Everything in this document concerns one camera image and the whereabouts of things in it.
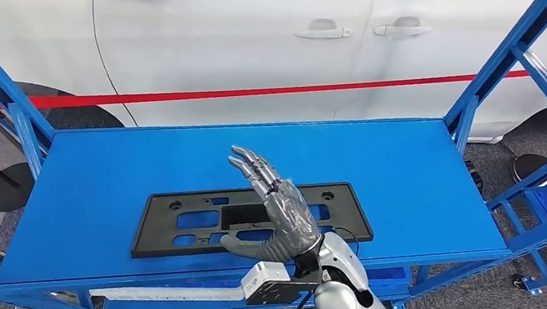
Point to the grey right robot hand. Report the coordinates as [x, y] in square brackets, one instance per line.
[292, 224]

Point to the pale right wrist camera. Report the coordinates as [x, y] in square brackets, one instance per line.
[267, 281]

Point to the white car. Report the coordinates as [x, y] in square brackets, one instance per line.
[214, 44]

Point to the red barrier belt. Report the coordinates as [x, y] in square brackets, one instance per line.
[259, 91]

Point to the black round stanchion base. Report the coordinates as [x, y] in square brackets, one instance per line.
[529, 168]

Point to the black plastic licence plate frame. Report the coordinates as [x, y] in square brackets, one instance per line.
[158, 232]

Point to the black ribbed wheel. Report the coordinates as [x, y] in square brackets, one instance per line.
[474, 178]

